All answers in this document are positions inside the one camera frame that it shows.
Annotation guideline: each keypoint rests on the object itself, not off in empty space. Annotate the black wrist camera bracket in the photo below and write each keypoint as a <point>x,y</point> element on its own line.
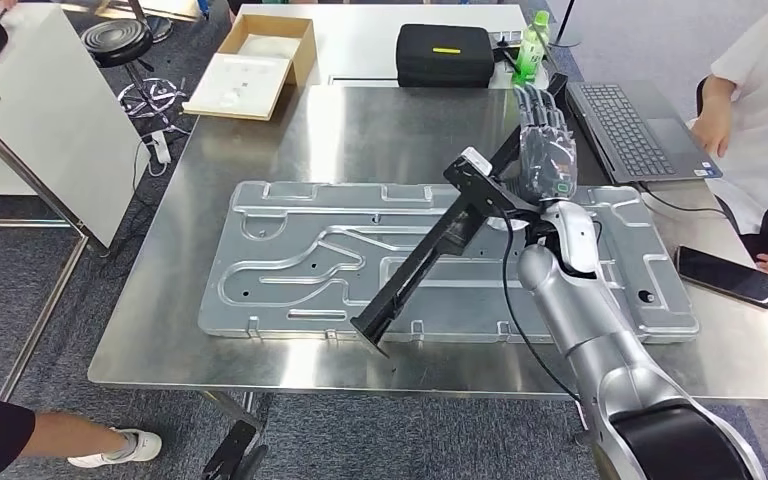
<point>483,192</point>

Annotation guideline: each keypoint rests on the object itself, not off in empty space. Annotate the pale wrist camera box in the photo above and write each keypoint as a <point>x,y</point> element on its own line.
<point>477,161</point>

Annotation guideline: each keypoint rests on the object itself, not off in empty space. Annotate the green drink bottle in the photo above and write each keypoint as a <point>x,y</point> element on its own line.
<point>530,56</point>

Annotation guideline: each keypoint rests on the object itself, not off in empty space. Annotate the open cardboard box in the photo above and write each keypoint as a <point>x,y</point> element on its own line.
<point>238,86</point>

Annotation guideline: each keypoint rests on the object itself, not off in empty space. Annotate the black stand pole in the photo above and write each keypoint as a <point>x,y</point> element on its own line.
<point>566,40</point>

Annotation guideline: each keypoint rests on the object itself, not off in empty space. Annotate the white floor power strip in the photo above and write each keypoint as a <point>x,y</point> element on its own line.
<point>161,147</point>

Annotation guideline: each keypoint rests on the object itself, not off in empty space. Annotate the stamped grey metal plate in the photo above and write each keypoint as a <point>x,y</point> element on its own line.
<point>291,265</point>

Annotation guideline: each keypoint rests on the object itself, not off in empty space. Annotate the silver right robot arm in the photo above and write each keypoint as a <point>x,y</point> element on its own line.
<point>596,331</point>

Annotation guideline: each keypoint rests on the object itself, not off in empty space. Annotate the long black plastic part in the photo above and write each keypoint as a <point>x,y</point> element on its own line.
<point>410,278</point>

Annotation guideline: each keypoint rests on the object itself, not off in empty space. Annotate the black smartphone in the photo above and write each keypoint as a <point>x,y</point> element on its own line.
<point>725,277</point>

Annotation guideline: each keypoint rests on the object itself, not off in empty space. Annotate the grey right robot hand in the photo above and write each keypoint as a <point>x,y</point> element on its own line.
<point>550,159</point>

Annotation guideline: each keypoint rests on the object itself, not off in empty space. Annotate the black case yellow label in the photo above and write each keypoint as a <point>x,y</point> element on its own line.
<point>444,66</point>

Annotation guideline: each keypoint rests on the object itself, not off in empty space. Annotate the grey laptop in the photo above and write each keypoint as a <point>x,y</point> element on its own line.
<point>629,132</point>

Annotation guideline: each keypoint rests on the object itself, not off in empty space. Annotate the black round stool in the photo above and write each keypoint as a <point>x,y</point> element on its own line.
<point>116,43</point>

